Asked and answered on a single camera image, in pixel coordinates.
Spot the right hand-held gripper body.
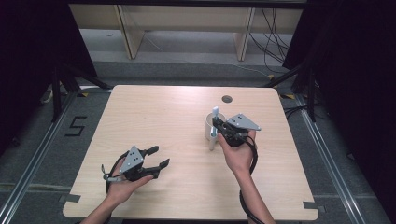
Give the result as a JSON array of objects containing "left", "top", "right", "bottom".
[{"left": 218, "top": 113, "right": 262, "bottom": 149}]

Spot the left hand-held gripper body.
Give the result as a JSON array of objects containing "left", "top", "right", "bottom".
[{"left": 119, "top": 146, "right": 161, "bottom": 183}]

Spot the white cup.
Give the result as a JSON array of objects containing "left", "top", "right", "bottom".
[{"left": 204, "top": 111, "right": 227, "bottom": 152}]

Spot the light blue toothbrush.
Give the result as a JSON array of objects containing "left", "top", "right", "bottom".
[{"left": 210, "top": 105, "right": 220, "bottom": 138}]

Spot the person's left hand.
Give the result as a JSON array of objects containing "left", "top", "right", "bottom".
[{"left": 105, "top": 158, "right": 155, "bottom": 204}]

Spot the person's right hand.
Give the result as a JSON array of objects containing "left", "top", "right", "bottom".
[{"left": 216, "top": 129, "right": 258, "bottom": 177}]

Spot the grey tape piece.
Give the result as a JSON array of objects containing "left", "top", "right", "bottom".
[
  {"left": 58, "top": 193, "right": 82, "bottom": 204},
  {"left": 302, "top": 201, "right": 327, "bottom": 215}
]

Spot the black metal stand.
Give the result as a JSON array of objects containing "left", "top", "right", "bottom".
[
  {"left": 261, "top": 61, "right": 318, "bottom": 123},
  {"left": 50, "top": 61, "right": 114, "bottom": 123}
]

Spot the beige wooden desk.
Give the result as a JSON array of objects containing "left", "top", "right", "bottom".
[{"left": 68, "top": 3, "right": 304, "bottom": 62}]

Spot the dark curtain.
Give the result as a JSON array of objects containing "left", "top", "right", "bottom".
[
  {"left": 0, "top": 0, "right": 98, "bottom": 157},
  {"left": 281, "top": 0, "right": 396, "bottom": 216}
]

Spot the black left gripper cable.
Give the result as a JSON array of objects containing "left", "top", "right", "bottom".
[{"left": 101, "top": 150, "right": 130, "bottom": 196}]

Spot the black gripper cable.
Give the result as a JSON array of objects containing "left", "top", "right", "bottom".
[
  {"left": 237, "top": 135, "right": 267, "bottom": 224},
  {"left": 101, "top": 150, "right": 130, "bottom": 196}
]

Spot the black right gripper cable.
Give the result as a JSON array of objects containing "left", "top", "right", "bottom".
[{"left": 237, "top": 135, "right": 267, "bottom": 224}]

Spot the black floor cable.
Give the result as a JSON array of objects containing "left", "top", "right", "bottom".
[{"left": 282, "top": 104, "right": 310, "bottom": 120}]

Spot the aluminium floor rail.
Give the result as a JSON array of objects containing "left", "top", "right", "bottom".
[
  {"left": 0, "top": 91, "right": 78, "bottom": 224},
  {"left": 293, "top": 92, "right": 368, "bottom": 224}
]

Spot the bundle of black cables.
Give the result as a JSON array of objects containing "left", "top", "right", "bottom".
[{"left": 247, "top": 7, "right": 291, "bottom": 75}]

